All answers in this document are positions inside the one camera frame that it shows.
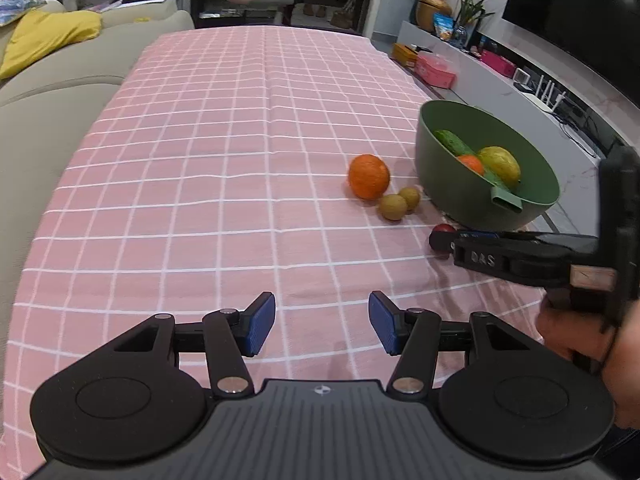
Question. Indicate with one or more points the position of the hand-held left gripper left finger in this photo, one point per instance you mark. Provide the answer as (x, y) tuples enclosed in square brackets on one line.
[(257, 325)]

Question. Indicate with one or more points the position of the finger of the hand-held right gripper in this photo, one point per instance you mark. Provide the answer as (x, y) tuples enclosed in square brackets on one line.
[(480, 234)]

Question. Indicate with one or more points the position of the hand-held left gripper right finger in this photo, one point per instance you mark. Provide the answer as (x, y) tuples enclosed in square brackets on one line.
[(382, 322)]

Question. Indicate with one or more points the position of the red cherry tomato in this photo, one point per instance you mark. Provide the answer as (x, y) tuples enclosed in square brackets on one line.
[(444, 230)]

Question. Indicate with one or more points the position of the orange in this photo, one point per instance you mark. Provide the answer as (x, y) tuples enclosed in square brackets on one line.
[(471, 162), (369, 176)]

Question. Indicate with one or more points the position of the yellow-green mango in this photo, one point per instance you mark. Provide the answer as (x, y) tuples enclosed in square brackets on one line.
[(500, 162)]

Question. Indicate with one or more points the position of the green colander bowl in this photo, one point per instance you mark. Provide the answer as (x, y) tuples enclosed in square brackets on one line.
[(435, 160)]

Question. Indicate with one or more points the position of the green cucumber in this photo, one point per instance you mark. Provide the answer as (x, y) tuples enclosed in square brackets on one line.
[(452, 142)]

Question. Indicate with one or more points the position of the person's right forearm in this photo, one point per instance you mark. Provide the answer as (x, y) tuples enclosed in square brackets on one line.
[(631, 395)]

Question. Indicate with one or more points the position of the person's right hand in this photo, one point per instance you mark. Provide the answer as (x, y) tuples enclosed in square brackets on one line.
[(570, 332)]

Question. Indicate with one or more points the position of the kiwi fruit back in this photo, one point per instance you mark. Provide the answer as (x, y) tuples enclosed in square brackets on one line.
[(411, 196)]

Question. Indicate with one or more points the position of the kiwi fruit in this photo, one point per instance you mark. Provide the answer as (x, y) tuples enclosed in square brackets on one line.
[(393, 206), (411, 196)]

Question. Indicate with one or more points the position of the kiwi fruit front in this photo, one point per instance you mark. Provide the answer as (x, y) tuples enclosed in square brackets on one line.
[(393, 206)]

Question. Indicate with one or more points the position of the white television cabinet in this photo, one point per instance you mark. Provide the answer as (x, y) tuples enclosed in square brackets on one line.
[(550, 125)]

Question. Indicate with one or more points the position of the white router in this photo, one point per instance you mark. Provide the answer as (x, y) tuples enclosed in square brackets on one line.
[(547, 97)]

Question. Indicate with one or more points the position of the small white clock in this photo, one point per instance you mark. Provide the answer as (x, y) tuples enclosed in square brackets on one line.
[(522, 78)]

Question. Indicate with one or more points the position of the pink box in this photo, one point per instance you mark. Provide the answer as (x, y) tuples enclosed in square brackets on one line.
[(435, 71)]

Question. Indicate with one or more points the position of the magenta box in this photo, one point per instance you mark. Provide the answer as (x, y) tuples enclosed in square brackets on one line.
[(497, 62)]

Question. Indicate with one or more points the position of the pink checked tablecloth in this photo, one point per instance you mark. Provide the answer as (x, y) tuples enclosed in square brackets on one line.
[(225, 135)]

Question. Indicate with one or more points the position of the black remote control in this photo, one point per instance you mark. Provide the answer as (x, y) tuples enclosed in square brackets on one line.
[(420, 49)]

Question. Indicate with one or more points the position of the orange box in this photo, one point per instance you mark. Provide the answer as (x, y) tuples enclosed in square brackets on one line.
[(404, 54)]

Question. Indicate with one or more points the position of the blue glass vase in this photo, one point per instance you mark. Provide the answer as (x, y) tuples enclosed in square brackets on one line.
[(462, 35)]

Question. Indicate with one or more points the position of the blue snack bag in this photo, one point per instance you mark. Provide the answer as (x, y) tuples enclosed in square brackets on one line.
[(443, 25)]

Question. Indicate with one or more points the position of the black television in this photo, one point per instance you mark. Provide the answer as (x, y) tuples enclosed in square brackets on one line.
[(575, 10)]

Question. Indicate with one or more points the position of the golden vase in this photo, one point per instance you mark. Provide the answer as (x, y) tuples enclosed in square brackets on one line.
[(432, 10)]

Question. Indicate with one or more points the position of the green potted plant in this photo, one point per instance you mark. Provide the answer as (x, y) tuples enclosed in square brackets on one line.
[(472, 5)]

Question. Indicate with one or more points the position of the brown bag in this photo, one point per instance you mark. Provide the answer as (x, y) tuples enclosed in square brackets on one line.
[(342, 15)]

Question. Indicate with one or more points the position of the beige sofa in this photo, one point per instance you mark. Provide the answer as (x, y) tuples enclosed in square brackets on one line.
[(50, 110)]

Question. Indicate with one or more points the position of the yellow pillow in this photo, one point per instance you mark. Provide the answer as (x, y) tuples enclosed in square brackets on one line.
[(45, 35)]

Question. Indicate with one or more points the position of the printed pillow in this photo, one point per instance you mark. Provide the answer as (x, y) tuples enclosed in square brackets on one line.
[(15, 2)]

